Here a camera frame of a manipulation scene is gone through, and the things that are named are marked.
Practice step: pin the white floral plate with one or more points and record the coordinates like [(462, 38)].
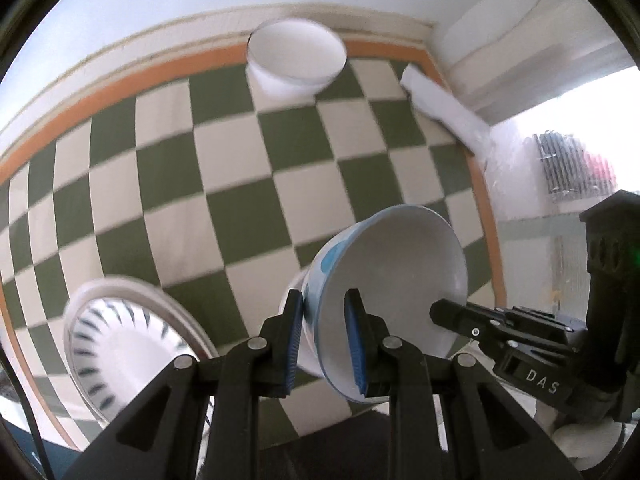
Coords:
[(149, 297)]

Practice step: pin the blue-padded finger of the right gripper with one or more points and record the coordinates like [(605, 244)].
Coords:
[(471, 320)]

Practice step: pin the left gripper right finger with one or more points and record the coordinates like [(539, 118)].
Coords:
[(386, 365)]

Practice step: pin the white folded paper towel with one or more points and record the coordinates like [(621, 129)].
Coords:
[(438, 104)]

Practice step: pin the white bowl blue rim floral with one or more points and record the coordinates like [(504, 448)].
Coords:
[(402, 260)]

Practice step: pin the blue leaf pattern plate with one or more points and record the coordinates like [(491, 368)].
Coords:
[(115, 348)]

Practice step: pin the white gloved right hand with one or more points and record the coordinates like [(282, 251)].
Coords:
[(586, 445)]

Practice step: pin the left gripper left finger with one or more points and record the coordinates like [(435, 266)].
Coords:
[(264, 366)]

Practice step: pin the green white checkered mat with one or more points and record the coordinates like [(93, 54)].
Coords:
[(186, 176)]

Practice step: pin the white bowl dark rim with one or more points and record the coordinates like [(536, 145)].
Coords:
[(294, 58)]

